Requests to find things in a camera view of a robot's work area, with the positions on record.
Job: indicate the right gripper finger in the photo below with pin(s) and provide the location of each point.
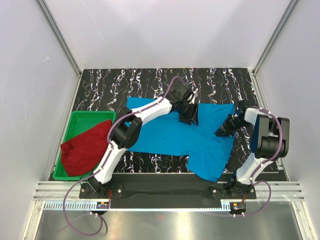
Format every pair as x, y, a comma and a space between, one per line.
234, 119
223, 131

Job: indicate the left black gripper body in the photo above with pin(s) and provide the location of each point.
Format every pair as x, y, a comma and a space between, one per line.
188, 109

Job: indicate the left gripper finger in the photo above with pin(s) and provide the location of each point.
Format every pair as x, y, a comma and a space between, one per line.
194, 114
186, 119

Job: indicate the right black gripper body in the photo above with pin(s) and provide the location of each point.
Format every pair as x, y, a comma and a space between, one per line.
232, 128

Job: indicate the blue t shirt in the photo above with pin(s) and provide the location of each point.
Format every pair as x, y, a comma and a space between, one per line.
207, 153

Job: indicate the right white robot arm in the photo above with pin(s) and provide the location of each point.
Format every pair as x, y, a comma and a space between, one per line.
269, 142

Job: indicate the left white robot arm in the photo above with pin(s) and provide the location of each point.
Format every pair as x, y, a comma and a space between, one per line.
125, 132

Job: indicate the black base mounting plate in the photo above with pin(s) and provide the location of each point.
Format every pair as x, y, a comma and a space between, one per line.
181, 200

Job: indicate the green plastic bin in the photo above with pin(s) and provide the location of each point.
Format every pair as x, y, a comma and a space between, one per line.
79, 122

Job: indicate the red t shirt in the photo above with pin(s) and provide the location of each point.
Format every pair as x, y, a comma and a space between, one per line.
82, 153

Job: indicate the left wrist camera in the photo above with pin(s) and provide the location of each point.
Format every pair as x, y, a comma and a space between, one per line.
192, 97

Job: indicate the right aluminium corner post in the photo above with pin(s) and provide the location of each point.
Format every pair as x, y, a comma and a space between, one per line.
275, 35

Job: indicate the aluminium corner post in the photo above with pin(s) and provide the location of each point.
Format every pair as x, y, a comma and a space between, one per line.
275, 35
58, 35

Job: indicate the left aluminium corner post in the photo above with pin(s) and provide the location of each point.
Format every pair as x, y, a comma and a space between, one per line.
58, 35

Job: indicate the aluminium frame rail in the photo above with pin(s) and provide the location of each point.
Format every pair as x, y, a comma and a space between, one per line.
56, 190

